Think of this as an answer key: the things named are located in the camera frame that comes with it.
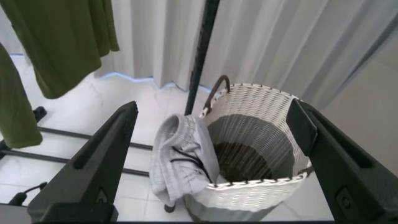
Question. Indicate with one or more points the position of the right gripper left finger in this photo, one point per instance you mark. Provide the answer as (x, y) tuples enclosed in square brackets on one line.
[(93, 174)]

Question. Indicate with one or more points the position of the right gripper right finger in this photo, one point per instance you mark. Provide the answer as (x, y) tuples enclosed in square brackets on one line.
[(348, 186)]

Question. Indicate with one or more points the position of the pale grey shorts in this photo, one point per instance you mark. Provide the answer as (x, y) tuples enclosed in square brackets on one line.
[(180, 174)]

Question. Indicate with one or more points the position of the green long-sleeved shirt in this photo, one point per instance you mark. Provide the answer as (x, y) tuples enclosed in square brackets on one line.
[(62, 46)]

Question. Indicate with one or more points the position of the white laundry basket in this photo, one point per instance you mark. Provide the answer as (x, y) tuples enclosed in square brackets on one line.
[(258, 99)]

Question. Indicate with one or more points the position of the black clothes rack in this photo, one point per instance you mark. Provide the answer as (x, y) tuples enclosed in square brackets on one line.
[(200, 62)]

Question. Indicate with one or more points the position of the white curtain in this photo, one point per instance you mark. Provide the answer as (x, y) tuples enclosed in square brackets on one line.
[(280, 40)]

